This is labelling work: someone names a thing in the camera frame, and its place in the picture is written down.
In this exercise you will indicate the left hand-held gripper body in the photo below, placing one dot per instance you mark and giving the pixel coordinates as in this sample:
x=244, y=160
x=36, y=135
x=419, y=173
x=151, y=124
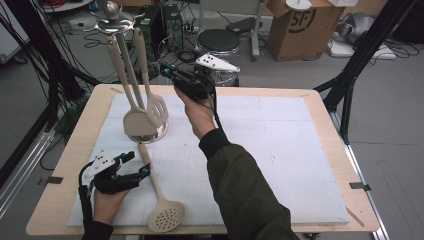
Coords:
x=111, y=181

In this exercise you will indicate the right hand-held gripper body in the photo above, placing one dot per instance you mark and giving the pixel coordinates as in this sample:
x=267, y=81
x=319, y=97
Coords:
x=195, y=83

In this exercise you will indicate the beige skimmer spoon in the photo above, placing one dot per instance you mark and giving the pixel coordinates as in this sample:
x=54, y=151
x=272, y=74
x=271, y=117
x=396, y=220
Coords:
x=155, y=181

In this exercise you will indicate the slotted beige spatula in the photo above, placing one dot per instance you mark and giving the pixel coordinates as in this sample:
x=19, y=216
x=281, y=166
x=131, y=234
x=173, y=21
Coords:
x=142, y=60

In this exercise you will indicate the solid beige spatula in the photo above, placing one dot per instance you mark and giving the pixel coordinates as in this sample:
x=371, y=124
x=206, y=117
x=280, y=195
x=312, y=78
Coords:
x=138, y=123

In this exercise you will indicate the metal utensil stand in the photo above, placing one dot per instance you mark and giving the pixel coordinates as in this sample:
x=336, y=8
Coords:
x=112, y=25

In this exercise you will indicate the person's left hand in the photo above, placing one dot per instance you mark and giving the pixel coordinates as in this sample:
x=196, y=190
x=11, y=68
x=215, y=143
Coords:
x=107, y=206

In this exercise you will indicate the person's right hand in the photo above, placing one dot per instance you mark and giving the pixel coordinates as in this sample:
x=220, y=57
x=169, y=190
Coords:
x=196, y=113

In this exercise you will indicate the black computer tower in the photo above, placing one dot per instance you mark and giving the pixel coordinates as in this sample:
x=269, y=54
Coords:
x=173, y=23
x=153, y=20

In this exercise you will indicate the black round stool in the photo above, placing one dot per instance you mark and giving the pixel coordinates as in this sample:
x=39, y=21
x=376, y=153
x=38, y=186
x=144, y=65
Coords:
x=218, y=40

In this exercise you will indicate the black tape strip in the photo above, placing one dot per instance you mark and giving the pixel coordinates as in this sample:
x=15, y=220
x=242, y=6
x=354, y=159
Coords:
x=360, y=186
x=51, y=180

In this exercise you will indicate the black flat case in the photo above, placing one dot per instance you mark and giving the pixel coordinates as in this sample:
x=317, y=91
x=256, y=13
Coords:
x=240, y=26

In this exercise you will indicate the white table mat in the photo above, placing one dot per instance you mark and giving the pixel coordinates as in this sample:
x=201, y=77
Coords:
x=283, y=150

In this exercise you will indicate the cardboard box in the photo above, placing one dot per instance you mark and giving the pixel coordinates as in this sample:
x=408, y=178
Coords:
x=300, y=43

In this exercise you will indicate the white round table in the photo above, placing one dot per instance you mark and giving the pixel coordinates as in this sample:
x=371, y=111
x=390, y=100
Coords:
x=68, y=7

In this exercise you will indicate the black metal stand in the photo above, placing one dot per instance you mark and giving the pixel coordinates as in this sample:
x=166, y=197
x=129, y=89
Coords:
x=43, y=43
x=363, y=50

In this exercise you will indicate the white round disc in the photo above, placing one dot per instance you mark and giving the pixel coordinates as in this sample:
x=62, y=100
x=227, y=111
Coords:
x=298, y=4

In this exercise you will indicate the grey bag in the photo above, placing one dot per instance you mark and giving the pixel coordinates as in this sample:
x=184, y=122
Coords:
x=356, y=25

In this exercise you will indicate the grey metal post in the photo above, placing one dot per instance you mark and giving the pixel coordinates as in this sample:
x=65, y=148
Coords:
x=256, y=33

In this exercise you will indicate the aluminium rail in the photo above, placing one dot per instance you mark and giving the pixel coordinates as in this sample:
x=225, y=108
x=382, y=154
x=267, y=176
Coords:
x=363, y=186
x=23, y=173

